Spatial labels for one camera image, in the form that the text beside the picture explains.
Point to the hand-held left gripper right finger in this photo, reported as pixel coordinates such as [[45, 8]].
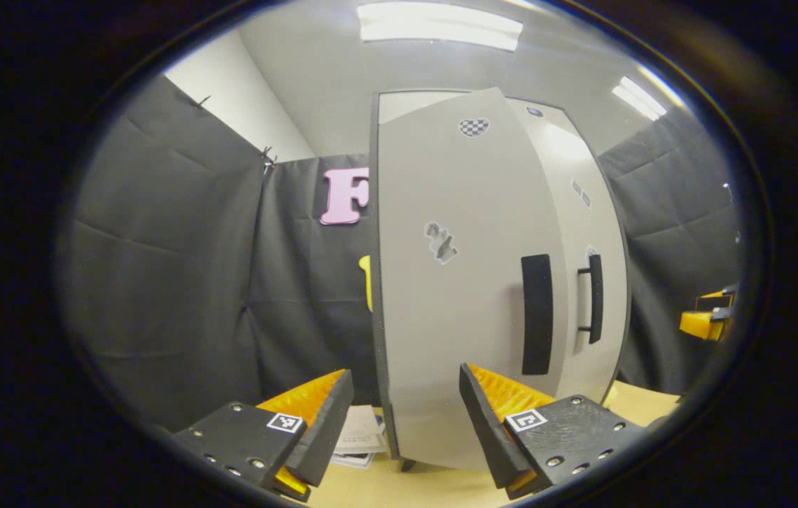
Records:
[[487, 430]]

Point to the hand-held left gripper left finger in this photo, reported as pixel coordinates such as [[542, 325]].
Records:
[[328, 430]]

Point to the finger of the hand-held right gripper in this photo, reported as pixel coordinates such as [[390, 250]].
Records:
[[716, 301], [702, 326]]

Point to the grey shoe cabinet door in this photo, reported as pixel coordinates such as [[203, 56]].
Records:
[[441, 317], [568, 212]]

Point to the grey shoe cabinet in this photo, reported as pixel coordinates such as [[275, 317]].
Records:
[[375, 212]]

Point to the stack of white booklets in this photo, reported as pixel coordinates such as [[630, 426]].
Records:
[[360, 430]]

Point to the black backdrop cloth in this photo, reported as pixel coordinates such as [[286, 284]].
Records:
[[667, 212], [173, 268]]

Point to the small ceiling light panel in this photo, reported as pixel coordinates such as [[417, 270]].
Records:
[[638, 99]]

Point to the black cloth clip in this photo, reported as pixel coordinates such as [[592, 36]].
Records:
[[201, 102], [268, 161]]

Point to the large ceiling light panel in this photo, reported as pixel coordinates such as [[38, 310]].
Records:
[[441, 25]]

